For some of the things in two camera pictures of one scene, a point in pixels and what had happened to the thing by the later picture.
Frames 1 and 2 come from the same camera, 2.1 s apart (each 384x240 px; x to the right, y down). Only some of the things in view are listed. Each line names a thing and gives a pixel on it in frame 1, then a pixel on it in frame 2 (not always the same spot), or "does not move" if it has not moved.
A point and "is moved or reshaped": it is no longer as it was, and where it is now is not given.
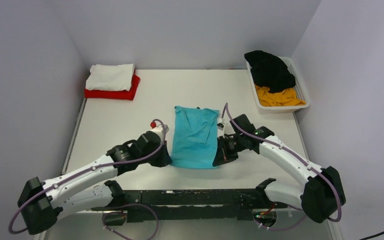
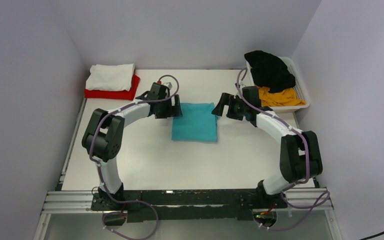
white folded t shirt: (110, 77) does not move
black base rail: (167, 205) does not move
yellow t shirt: (288, 97) does not move
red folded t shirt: (117, 94) does not move
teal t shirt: (195, 133) is moved or reshaped
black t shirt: (269, 71) does not move
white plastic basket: (300, 88) does not move
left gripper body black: (159, 161) → (166, 109)
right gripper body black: (230, 146) → (237, 107)
